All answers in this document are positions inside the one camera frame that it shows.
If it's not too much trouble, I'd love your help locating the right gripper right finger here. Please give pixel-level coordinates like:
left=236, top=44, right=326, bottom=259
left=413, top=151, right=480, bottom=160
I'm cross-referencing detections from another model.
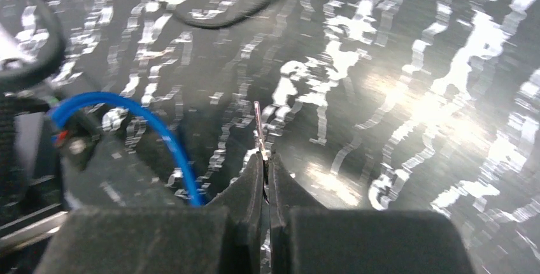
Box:
left=268, top=154, right=474, bottom=273

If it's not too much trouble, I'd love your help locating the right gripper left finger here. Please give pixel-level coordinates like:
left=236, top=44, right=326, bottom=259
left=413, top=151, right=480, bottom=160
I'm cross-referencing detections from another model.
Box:
left=36, top=154, right=264, bottom=273

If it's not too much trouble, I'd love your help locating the blue cable lock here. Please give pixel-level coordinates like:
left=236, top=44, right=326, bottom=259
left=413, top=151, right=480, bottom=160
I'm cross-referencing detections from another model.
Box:
left=48, top=91, right=207, bottom=209

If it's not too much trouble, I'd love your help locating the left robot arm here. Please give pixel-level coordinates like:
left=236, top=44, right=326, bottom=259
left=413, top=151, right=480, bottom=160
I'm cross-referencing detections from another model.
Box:
left=1, top=0, right=66, bottom=224

